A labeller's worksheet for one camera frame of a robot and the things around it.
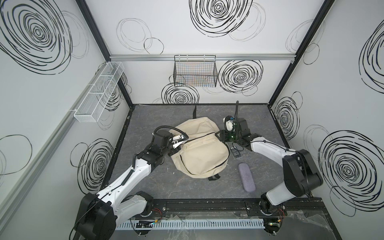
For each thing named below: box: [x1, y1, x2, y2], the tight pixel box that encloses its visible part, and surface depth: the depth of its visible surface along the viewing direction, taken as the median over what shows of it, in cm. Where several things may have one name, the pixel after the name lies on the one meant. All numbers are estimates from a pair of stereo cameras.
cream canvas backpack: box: [171, 105, 230, 181], surface depth 88 cm
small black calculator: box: [229, 145, 243, 160], surface depth 93 cm
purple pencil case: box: [238, 163, 256, 193], surface depth 82 cm
